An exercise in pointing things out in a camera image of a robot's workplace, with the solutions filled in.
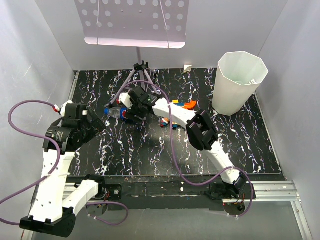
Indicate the orange curved toy piece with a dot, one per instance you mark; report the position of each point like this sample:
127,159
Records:
190,105

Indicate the yellow white blue toy bricks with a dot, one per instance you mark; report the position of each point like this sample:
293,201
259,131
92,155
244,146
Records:
175,102

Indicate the beige toy brick vehicle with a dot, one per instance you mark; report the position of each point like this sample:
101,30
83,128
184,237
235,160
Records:
175,125

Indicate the white octagonal plastic bin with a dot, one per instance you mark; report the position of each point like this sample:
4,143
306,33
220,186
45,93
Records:
232,88

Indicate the small colourful toy figure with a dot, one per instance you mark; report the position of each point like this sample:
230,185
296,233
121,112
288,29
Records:
164,122

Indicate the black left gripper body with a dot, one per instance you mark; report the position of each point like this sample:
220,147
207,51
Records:
88,132

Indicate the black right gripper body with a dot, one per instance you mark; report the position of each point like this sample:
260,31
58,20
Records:
136,108

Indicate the white perforated music stand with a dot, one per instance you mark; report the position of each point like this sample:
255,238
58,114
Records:
135,23

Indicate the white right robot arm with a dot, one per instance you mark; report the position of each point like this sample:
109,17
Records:
201,132

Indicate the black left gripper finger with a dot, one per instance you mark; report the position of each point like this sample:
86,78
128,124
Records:
93,118
98,126

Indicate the large clear plastic bottle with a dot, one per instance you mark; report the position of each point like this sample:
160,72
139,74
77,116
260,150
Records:
253,82

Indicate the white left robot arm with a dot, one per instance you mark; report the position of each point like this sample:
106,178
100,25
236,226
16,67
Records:
51,213

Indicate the small white wall bracket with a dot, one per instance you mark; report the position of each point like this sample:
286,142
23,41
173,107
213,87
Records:
187,68

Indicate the Pepsi label plastic bottle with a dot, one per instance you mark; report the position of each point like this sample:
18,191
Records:
116,113

